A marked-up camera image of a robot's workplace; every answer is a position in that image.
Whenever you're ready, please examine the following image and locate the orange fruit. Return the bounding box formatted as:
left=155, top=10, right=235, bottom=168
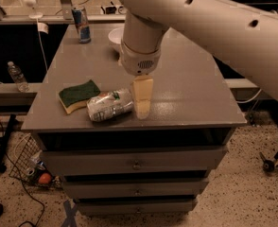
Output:
left=38, top=173, right=52, bottom=184

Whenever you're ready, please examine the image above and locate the blue red bull can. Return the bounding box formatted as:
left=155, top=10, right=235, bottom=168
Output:
left=72, top=6, right=91, bottom=44

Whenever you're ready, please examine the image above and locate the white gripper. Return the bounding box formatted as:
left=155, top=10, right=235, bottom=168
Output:
left=119, top=41, right=161, bottom=119

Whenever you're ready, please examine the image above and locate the silver green 7up can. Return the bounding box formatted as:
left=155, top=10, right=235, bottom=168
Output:
left=87, top=88, right=133, bottom=122

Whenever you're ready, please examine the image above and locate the black caster wheel stand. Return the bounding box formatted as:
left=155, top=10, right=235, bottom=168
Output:
left=259, top=137, right=278, bottom=174

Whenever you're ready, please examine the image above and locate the clear plastic water bottle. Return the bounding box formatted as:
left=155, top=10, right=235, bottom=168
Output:
left=8, top=61, right=29, bottom=93

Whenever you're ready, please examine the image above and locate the wire basket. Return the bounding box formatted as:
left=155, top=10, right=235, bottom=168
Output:
left=9, top=133, right=61, bottom=189

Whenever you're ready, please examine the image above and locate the grey drawer cabinet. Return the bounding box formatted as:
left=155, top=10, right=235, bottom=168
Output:
left=22, top=24, right=246, bottom=216

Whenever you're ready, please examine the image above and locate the white round device on stand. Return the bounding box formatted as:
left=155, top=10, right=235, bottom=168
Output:
left=22, top=0, right=43, bottom=20

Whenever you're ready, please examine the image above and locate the green yellow sponge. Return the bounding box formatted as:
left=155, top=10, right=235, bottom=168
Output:
left=59, top=79, right=100, bottom=114

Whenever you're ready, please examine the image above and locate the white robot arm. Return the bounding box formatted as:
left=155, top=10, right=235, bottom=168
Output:
left=119, top=0, right=278, bottom=101

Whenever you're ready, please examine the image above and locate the black floor cable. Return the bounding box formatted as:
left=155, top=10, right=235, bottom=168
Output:
left=0, top=111, right=46, bottom=227

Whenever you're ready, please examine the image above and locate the white bowl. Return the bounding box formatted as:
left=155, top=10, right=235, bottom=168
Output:
left=108, top=27, right=124, bottom=52

